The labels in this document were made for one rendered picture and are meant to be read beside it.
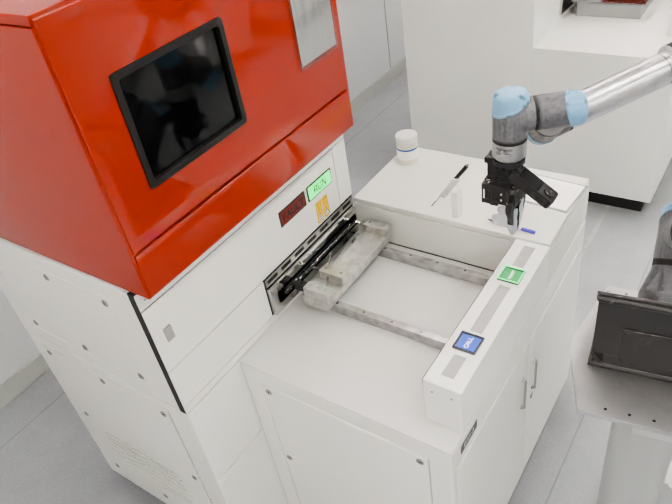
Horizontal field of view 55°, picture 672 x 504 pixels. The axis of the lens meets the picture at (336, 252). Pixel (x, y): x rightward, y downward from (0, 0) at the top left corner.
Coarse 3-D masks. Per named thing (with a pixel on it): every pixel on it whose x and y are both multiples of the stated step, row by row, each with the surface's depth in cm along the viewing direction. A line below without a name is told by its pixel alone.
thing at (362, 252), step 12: (360, 240) 198; (372, 240) 197; (384, 240) 197; (348, 252) 194; (360, 252) 194; (372, 252) 193; (336, 264) 191; (348, 264) 190; (360, 264) 189; (336, 288) 182; (312, 300) 180; (336, 300) 182
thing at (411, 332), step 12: (336, 312) 183; (348, 312) 180; (360, 312) 177; (372, 312) 177; (372, 324) 177; (384, 324) 174; (396, 324) 172; (408, 336) 171; (420, 336) 168; (432, 336) 167
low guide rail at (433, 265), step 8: (352, 240) 204; (384, 248) 198; (392, 248) 198; (384, 256) 199; (392, 256) 197; (400, 256) 195; (408, 256) 194; (416, 256) 193; (416, 264) 193; (424, 264) 191; (432, 264) 189; (440, 264) 189; (448, 264) 188; (440, 272) 190; (448, 272) 188; (456, 272) 186; (464, 272) 184; (472, 272) 184; (464, 280) 186; (472, 280) 184; (480, 280) 182
